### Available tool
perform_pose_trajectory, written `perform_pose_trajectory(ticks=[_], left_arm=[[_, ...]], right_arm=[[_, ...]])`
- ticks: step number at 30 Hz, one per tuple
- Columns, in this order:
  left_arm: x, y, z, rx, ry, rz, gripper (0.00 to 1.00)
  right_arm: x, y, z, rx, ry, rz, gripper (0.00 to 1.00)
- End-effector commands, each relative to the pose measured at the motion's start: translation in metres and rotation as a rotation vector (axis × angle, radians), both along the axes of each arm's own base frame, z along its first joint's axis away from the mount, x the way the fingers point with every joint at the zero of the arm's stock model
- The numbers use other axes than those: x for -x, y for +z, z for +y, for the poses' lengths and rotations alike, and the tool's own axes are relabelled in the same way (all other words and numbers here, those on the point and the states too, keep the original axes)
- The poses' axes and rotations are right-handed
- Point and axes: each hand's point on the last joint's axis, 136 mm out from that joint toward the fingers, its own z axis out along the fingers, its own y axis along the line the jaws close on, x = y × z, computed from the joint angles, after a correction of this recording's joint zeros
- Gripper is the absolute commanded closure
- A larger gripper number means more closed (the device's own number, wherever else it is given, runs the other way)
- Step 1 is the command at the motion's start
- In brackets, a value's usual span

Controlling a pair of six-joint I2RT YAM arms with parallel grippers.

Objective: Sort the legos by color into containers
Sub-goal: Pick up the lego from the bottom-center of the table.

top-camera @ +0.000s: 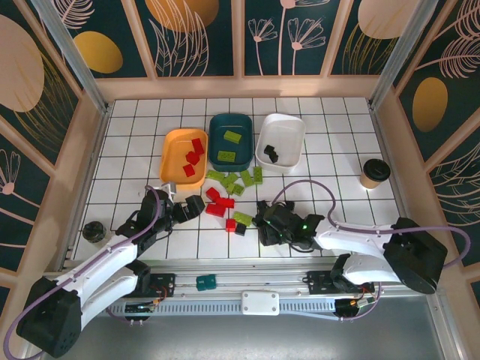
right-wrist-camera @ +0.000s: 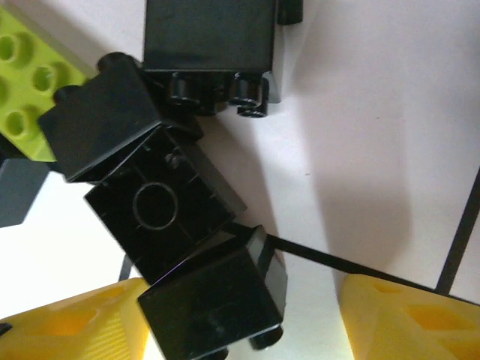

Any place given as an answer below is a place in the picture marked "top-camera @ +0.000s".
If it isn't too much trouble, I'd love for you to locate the orange plastic container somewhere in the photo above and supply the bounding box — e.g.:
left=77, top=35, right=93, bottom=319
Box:
left=160, top=128, right=209, bottom=188

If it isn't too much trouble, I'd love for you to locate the small bottle black cap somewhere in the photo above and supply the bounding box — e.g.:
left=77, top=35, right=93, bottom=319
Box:
left=82, top=220, right=110, bottom=245

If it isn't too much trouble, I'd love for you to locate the teal plastic container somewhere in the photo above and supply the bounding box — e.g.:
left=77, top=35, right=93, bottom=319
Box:
left=208, top=112, right=255, bottom=172

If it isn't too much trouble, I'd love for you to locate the white plastic cover box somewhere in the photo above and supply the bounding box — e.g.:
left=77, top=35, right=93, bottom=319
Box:
left=241, top=290, right=281, bottom=316

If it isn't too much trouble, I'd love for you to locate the teal plastic block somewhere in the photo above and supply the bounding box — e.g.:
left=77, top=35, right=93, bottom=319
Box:
left=195, top=274, right=218, bottom=292

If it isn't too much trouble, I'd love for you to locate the white plastic container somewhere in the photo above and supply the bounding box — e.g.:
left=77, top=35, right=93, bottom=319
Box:
left=255, top=112, right=307, bottom=176

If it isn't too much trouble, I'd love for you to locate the paper coffee cup black lid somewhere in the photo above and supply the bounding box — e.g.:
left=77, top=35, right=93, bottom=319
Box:
left=359, top=158, right=392, bottom=192

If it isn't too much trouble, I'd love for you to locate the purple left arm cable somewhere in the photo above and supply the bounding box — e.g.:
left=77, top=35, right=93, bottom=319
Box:
left=3, top=184, right=177, bottom=359

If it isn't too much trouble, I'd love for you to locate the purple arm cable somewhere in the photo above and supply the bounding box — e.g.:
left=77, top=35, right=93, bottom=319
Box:
left=274, top=180, right=472, bottom=323
left=3, top=184, right=177, bottom=359

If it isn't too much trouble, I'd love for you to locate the aluminium mounting rail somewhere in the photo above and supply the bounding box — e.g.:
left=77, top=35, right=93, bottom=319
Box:
left=55, top=258, right=413, bottom=301

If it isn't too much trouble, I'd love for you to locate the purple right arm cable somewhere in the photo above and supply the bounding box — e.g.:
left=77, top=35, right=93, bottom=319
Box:
left=274, top=180, right=472, bottom=323

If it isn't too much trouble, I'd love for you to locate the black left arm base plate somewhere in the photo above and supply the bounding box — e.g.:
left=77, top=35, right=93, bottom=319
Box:
left=144, top=272, right=177, bottom=298

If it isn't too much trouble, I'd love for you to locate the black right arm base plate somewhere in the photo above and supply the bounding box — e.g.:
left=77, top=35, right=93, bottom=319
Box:
left=307, top=269, right=338, bottom=296

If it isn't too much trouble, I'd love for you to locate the aluminium side rail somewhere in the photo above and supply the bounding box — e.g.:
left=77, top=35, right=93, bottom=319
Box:
left=369, top=104, right=419, bottom=248
left=58, top=106, right=113, bottom=271

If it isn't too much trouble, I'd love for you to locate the grey slotted cable duct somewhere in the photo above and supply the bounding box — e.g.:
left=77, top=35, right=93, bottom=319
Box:
left=106, top=299, right=338, bottom=317

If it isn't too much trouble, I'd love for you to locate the aluminium corner post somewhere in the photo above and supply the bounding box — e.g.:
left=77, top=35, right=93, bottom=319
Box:
left=368, top=0, right=432, bottom=110
left=31, top=0, right=112, bottom=113

